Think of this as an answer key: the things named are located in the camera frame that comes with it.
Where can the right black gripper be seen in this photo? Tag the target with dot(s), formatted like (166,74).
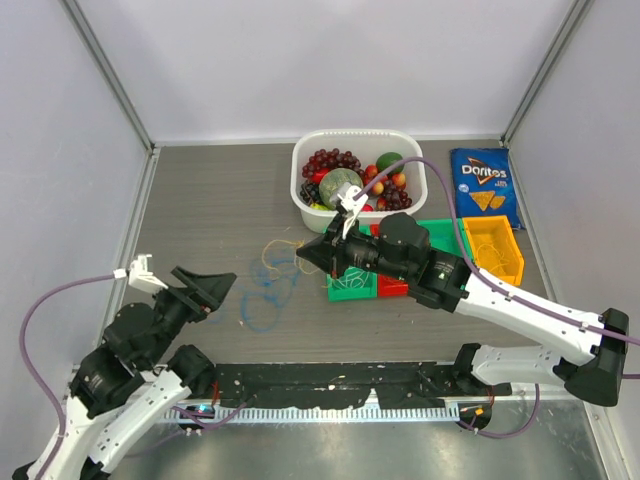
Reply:
(329,251)

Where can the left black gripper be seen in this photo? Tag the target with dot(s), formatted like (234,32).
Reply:
(202,293)

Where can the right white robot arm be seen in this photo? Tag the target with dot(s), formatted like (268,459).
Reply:
(582,352)

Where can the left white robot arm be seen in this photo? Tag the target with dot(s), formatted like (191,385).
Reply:
(98,424)

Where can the left green plastic bin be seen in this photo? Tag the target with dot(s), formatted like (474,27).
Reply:
(354,284)

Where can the green plastic bin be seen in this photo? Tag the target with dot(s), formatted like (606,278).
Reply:
(354,284)
(443,237)

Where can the dark blue grape bunch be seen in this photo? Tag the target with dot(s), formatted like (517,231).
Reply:
(309,193)

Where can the red plastic bin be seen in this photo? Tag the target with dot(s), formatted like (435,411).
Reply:
(390,287)

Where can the green speckled melon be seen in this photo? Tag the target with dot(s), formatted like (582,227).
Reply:
(333,181)

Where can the dark red grape bunch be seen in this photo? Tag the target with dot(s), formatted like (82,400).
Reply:
(393,198)

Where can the red yellow cherry cluster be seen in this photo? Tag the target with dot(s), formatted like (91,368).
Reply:
(395,181)

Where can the green lime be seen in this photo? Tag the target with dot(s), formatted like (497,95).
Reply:
(387,160)

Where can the white plastic fruit basket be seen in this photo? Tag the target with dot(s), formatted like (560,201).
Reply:
(368,145)

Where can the right green plastic bin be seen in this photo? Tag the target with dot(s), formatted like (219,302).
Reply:
(443,237)

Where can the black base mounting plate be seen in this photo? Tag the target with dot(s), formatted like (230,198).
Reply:
(339,386)

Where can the yellow plastic bin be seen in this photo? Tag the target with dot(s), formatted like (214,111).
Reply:
(495,248)

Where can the blue Doritos chip bag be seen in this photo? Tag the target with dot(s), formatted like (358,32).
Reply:
(483,184)

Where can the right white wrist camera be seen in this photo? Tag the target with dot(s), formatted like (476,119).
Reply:
(350,201)

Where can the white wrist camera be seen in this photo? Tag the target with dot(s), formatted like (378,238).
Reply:
(350,201)
(139,275)

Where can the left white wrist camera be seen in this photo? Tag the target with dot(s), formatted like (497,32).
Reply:
(139,275)

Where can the white slotted cable duct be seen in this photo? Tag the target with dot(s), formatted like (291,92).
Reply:
(369,413)

